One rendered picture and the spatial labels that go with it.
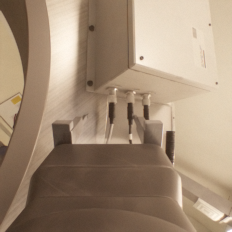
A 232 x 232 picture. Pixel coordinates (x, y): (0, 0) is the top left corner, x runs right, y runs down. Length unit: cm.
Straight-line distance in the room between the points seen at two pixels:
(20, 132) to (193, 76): 24
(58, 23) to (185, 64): 22
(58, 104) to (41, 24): 11
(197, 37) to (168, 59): 9
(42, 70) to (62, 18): 13
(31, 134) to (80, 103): 10
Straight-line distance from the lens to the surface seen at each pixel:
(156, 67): 21
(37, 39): 24
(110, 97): 26
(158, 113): 37
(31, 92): 21
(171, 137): 36
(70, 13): 34
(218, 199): 526
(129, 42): 21
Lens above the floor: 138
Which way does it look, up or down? 28 degrees up
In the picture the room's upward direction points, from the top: 46 degrees clockwise
